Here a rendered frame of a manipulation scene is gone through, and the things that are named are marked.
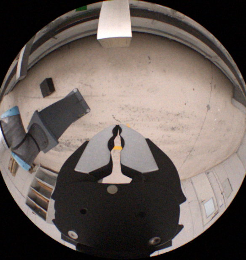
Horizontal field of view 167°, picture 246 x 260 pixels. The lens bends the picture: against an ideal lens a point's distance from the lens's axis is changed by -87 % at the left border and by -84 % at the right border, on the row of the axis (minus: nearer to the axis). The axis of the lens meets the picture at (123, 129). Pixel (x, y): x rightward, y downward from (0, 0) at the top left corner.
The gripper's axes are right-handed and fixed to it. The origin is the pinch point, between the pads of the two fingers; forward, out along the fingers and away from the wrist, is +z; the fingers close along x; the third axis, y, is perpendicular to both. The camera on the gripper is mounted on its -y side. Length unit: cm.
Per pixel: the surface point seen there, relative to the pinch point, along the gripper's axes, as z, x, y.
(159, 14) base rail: 14.1, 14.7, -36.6
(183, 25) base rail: 15.5, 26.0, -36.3
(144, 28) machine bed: 66, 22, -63
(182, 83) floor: 83, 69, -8
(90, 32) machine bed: 66, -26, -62
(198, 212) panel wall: -55, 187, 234
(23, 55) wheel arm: 0.7, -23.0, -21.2
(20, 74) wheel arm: 0.8, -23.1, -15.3
